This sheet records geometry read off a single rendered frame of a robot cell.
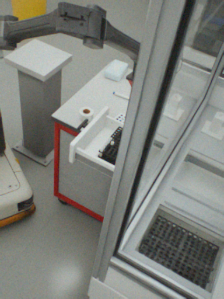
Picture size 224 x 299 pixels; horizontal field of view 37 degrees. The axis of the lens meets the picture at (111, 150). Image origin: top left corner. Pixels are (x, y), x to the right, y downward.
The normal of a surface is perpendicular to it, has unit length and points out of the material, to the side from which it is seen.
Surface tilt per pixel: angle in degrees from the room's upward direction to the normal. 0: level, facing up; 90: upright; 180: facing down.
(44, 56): 0
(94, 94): 0
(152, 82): 90
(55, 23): 65
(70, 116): 0
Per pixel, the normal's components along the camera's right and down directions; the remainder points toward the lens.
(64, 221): 0.13, -0.68
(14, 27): -0.70, 0.00
